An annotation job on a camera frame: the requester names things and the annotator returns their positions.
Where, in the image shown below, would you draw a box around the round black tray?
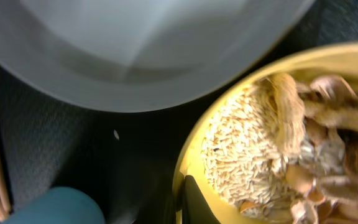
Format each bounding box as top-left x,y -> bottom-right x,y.
0,1 -> 358,223

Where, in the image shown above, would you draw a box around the yellow plastic bowl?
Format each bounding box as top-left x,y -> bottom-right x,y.
172,41 -> 358,223

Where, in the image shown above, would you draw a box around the rice and food scraps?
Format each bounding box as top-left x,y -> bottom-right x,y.
200,73 -> 358,223

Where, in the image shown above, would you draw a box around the grey round plate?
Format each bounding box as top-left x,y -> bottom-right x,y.
0,0 -> 313,113

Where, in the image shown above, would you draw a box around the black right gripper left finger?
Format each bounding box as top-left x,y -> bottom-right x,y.
154,186 -> 176,224

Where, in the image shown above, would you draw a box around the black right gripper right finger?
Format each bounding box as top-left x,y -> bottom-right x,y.
181,175 -> 219,224

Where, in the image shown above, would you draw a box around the blue plastic cup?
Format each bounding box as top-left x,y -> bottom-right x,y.
3,187 -> 106,224

